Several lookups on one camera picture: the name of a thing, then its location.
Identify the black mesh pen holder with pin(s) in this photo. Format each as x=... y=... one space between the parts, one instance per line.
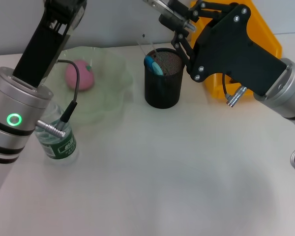
x=162 y=93

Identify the transparent plastic ruler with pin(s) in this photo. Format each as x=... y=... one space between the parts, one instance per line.
x=147 y=46

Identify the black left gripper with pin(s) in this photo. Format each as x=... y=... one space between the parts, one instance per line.
x=49 y=41

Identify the blue scissors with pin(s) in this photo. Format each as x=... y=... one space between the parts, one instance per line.
x=155 y=66

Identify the pink peach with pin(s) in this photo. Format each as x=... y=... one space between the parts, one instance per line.
x=84 y=78

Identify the yellow plastic bin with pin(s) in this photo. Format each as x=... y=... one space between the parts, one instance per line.
x=265 y=34

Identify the clear water bottle green label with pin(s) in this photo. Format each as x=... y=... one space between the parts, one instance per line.
x=61 y=147

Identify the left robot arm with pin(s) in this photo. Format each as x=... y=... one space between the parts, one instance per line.
x=12 y=108

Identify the silver ballpoint pen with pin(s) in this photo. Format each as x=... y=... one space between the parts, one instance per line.
x=162 y=6

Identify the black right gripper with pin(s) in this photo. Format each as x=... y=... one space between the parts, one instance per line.
x=228 y=46

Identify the pale green fruit plate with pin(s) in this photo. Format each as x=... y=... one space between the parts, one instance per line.
x=108 y=81

